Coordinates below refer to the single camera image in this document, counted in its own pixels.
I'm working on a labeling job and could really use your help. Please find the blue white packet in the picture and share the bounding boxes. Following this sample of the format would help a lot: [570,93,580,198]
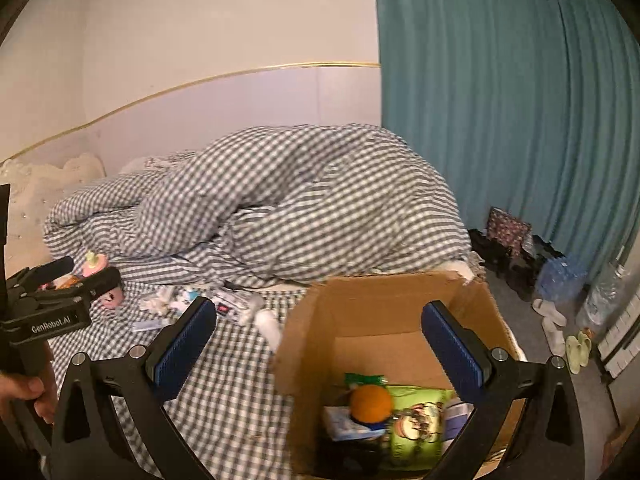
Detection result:
[322,405,388,442]

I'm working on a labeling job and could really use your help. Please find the grey checked blanket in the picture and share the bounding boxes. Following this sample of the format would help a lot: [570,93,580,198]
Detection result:
[42,122,473,291]

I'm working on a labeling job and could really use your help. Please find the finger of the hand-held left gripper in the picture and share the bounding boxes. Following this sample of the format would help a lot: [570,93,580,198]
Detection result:
[20,256,76,286]
[57,266,123,303]

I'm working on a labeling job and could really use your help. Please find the white suitcase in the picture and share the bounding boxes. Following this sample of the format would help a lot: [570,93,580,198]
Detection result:
[597,290,640,381]

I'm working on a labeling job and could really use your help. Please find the floral bag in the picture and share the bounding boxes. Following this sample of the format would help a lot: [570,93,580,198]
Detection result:
[486,206,532,256]

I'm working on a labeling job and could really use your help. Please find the white mattress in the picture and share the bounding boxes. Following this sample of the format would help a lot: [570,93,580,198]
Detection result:
[447,259,477,283]

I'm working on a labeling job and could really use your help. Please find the green white sachet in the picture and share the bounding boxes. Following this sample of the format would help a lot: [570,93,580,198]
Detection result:
[345,372,388,389]

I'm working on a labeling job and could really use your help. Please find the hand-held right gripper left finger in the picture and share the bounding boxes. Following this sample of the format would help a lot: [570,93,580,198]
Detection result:
[50,296,218,480]

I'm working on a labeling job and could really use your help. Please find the person's left hand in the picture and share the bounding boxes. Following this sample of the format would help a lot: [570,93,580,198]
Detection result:
[0,347,60,428]

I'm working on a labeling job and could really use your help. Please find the teal curtain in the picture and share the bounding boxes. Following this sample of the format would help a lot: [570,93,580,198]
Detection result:
[372,0,640,281]

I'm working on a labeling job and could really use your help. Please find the white tissue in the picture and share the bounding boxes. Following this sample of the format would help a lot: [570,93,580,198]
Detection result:
[137,290,173,316]

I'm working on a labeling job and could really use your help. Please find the pink bottle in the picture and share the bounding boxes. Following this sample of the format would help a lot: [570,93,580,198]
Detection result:
[50,251,126,309]

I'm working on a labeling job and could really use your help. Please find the orange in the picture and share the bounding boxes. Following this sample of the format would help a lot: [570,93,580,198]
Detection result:
[349,384,394,423]

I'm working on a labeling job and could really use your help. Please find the black boots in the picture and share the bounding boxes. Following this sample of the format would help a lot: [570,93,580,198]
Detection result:
[502,247,543,303]

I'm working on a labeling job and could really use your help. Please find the cream fleece pillow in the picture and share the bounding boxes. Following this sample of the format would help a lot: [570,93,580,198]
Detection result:
[0,152,106,261]

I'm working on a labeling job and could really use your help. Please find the white bottle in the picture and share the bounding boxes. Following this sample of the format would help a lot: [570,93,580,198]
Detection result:
[240,295,283,351]

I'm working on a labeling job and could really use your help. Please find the green snack packet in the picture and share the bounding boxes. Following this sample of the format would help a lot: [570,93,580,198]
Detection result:
[385,385,456,471]

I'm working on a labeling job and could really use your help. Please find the white blue pouch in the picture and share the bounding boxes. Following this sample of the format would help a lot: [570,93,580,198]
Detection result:
[175,285,201,311]

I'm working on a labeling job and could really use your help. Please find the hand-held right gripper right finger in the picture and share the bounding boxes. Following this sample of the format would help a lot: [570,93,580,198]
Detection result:
[420,301,586,480]

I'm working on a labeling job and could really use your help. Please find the pack of water bottles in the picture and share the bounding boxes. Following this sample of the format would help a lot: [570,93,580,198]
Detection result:
[535,255,588,303]

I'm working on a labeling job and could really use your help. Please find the large water jug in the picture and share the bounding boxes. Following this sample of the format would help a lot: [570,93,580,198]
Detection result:
[575,262,633,331]

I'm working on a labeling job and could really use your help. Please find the packet with red label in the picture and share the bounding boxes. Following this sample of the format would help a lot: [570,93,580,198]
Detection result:
[212,290,251,318]

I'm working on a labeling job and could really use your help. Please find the cardboard box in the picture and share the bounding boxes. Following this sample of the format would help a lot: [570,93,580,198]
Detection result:
[272,270,528,480]

